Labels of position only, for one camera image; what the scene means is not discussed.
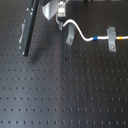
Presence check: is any silver gripper block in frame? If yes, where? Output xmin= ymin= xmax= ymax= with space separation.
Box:
xmin=19 ymin=0 xmax=58 ymax=56

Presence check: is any grey cable end connector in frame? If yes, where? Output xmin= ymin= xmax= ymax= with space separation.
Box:
xmin=56 ymin=0 xmax=66 ymax=30

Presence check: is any white cable with coloured bands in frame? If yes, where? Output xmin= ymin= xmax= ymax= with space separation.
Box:
xmin=61 ymin=19 xmax=128 ymax=43

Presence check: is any grey cable clip left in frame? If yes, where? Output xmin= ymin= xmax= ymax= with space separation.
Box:
xmin=66 ymin=24 xmax=75 ymax=46

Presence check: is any grey cable clip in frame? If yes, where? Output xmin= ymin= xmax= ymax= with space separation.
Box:
xmin=107 ymin=26 xmax=116 ymax=52
xmin=66 ymin=24 xmax=75 ymax=46

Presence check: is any grey cable clip right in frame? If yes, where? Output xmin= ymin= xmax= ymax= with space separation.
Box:
xmin=107 ymin=26 xmax=116 ymax=52

